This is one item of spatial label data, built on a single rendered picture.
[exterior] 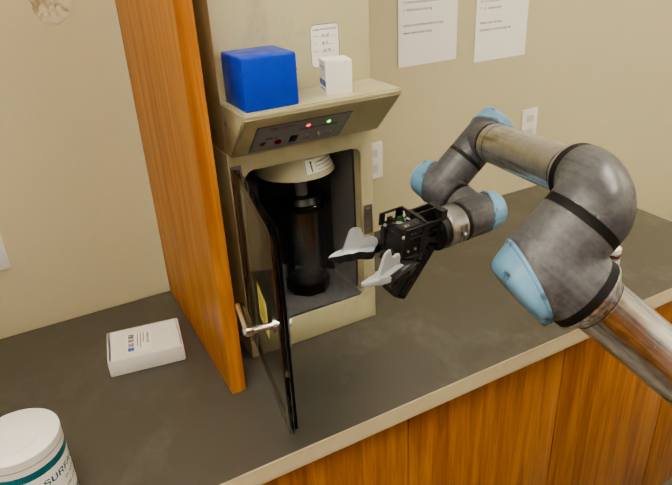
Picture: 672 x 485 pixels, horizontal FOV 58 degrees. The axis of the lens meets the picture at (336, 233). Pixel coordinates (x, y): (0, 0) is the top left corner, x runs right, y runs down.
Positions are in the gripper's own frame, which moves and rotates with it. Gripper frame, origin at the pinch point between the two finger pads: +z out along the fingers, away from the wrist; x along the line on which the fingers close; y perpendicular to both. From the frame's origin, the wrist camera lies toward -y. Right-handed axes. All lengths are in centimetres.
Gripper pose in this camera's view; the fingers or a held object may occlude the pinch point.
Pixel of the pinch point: (348, 273)
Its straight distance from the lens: 101.0
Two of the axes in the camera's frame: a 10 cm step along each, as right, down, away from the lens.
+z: -8.1, 2.7, -5.2
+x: 5.9, 4.4, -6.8
